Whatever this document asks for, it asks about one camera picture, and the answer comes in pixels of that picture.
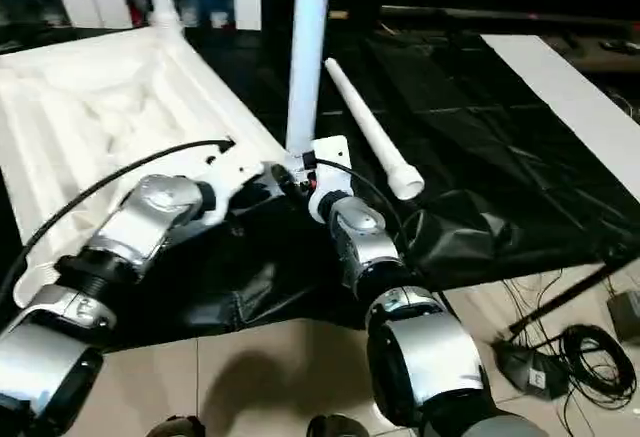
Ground white plastic table top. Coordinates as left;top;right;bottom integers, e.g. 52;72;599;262
0;25;303;310

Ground black mat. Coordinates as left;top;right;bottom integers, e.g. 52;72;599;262
0;17;640;353

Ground black right robot foot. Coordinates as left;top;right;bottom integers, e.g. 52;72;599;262
304;413;373;437

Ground white board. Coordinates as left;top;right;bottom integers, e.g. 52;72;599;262
482;35;640;204

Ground black floor stand bar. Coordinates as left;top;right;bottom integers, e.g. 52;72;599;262
508;257;640;338

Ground black power adapter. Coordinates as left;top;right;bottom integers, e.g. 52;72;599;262
498;341;555;400

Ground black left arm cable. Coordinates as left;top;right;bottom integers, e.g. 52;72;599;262
0;139;237;310

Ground black metal rail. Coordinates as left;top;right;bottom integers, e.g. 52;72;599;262
380;5;640;36

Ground tangled black cables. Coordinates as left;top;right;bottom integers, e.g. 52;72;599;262
500;277;640;420

